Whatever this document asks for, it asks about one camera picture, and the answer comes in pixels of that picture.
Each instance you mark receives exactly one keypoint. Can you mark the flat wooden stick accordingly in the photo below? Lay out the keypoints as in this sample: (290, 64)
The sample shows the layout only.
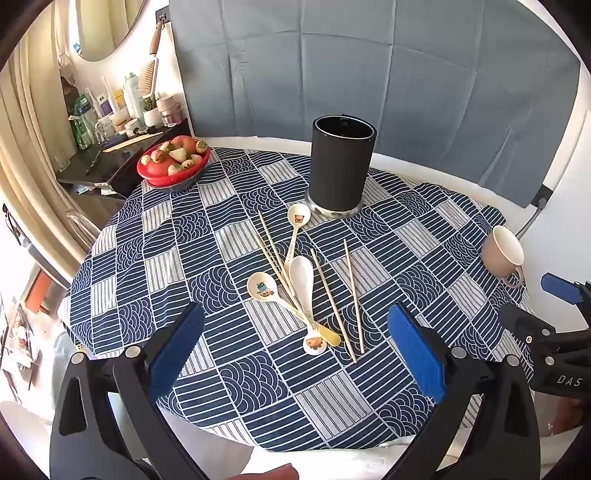
(133, 141)

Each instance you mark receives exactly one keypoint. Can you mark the clear glass jar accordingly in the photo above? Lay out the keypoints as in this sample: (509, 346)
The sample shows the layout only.
(104, 131)

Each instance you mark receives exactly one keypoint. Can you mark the red apple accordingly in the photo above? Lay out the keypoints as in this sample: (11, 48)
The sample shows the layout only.
(181, 142)

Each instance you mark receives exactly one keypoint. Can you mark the small plant in white pot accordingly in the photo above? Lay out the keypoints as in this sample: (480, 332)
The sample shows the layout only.
(150, 110)

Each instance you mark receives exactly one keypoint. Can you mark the small white jar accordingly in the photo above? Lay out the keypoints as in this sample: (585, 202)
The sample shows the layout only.
(132, 124)

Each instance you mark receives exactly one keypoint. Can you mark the black cylindrical utensil holder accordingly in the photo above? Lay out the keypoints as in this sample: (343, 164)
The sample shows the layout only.
(339, 161)

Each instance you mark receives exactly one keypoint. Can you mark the oval wall mirror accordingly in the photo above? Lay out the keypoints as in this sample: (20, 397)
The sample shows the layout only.
(106, 27)

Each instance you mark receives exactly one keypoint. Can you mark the red fruit bowl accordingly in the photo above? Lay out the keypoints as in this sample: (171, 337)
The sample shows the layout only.
(157, 175)

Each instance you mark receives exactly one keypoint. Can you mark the grey backdrop cloth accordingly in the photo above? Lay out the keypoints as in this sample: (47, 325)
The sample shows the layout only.
(369, 69)

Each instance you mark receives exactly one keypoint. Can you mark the tall white bottle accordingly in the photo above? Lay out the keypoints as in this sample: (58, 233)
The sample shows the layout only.
(132, 94)

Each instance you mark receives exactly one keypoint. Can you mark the cream curtain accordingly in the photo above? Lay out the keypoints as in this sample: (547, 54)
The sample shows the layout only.
(32, 138)

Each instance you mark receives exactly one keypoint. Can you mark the clear plastic chair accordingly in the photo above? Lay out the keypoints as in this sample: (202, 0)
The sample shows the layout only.
(83, 228)

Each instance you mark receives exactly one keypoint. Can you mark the wooden chopstick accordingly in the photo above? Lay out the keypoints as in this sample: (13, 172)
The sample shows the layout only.
(352, 286)
(268, 233)
(330, 297)
(263, 247)

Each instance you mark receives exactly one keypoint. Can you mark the person's right forearm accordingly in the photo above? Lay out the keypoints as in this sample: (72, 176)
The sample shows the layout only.
(561, 438)

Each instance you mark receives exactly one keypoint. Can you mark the pile of strawberries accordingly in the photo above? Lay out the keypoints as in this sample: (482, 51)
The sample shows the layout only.
(178, 159)

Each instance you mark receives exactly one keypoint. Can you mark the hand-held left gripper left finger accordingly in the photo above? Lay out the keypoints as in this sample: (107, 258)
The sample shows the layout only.
(178, 350)

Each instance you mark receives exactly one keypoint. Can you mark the beige cup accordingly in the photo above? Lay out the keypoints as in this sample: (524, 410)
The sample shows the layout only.
(501, 254)

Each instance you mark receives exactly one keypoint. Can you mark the plain white spoon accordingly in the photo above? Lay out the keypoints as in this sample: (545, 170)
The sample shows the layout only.
(301, 277)

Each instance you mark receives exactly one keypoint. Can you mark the pink lidded jar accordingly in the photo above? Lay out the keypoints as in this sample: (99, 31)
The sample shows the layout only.
(170, 111)

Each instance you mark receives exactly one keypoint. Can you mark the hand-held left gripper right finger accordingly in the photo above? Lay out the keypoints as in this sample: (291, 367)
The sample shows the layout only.
(415, 350)

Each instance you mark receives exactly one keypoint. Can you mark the blue patterned tablecloth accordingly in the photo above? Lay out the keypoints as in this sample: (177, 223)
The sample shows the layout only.
(231, 332)

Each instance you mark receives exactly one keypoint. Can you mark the yellow spoon with bear print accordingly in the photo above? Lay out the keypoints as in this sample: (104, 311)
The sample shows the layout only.
(313, 345)

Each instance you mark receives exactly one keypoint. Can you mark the black side shelf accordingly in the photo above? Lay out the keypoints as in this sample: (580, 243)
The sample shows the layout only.
(120, 157)

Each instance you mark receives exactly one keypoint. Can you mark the cream spoon with blue print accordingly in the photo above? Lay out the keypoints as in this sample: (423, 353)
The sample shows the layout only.
(261, 286)

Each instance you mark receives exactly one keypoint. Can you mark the green plastic bottle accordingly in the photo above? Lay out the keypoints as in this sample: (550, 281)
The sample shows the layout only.
(83, 122)

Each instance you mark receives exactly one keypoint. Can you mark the cream spoon with bear print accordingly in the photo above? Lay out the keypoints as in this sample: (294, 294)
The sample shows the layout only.
(298, 214)

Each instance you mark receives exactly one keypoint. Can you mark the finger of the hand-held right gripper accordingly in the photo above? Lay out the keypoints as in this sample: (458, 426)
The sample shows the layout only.
(524, 321)
(561, 287)

